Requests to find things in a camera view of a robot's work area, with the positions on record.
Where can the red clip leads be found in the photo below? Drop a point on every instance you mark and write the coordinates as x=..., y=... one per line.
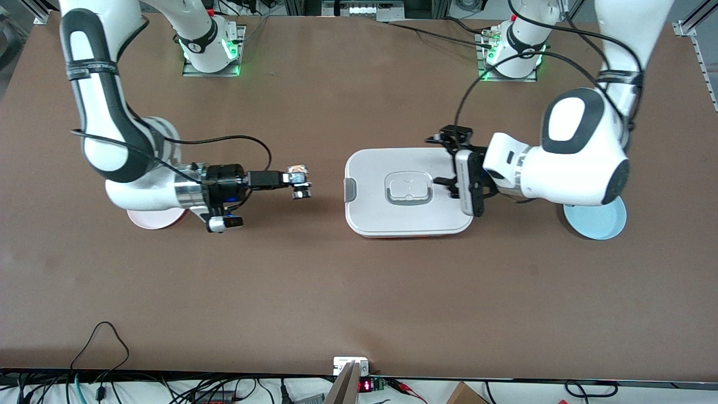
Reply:
x=404, y=387

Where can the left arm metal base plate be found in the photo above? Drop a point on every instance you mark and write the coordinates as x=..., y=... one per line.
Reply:
x=505, y=79

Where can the brown cardboard piece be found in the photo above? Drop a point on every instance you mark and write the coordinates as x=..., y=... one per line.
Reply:
x=465, y=395

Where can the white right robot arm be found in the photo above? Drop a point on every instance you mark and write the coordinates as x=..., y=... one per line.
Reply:
x=140, y=196

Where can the light blue round plate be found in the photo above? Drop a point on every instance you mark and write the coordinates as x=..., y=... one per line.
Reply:
x=594, y=224

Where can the aluminium frame rail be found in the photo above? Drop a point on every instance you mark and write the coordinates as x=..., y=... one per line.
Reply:
x=685, y=28
x=42, y=18

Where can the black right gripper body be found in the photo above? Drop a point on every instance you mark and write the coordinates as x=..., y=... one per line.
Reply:
x=225, y=178

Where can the pink round plate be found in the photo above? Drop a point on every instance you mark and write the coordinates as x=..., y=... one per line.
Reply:
x=151, y=220

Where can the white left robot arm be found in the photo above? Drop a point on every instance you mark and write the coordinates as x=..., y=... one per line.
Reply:
x=572, y=168

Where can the white lidded lunch box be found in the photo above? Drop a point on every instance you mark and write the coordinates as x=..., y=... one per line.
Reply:
x=381, y=219

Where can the grey slanted bar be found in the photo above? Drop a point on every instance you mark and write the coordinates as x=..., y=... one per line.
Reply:
x=345, y=390

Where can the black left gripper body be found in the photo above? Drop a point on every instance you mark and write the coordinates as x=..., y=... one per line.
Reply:
x=486, y=183

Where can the red LED display module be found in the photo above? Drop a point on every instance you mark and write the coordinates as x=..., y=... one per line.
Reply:
x=364, y=386

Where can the small white box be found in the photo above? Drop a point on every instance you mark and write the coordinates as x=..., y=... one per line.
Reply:
x=342, y=365

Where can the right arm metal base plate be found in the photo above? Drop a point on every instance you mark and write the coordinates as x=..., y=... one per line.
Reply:
x=242, y=39

